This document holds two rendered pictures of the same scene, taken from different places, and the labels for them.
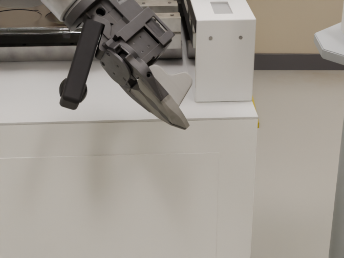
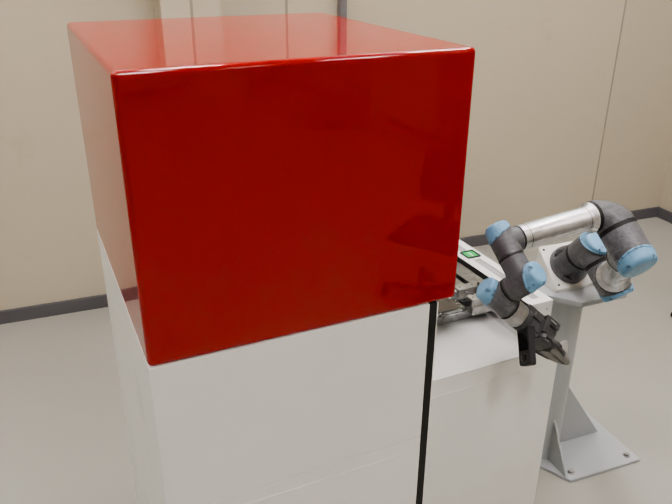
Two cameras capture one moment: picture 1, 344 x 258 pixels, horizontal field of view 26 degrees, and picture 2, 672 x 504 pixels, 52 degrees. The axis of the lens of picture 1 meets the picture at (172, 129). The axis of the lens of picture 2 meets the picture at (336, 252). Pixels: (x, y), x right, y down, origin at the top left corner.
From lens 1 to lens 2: 1.52 m
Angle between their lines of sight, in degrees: 19
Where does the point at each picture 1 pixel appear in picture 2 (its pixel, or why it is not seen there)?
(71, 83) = (532, 356)
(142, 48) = (549, 333)
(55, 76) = (441, 338)
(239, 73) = not seen: hidden behind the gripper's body
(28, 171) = (465, 394)
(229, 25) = (543, 304)
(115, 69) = (539, 344)
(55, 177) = (476, 394)
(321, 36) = not seen: hidden behind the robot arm
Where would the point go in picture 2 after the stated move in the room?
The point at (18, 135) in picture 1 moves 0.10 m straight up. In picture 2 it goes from (463, 378) to (466, 350)
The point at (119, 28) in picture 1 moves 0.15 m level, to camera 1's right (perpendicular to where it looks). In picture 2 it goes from (538, 326) to (580, 317)
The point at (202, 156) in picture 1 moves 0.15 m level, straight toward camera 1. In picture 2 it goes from (537, 368) to (565, 395)
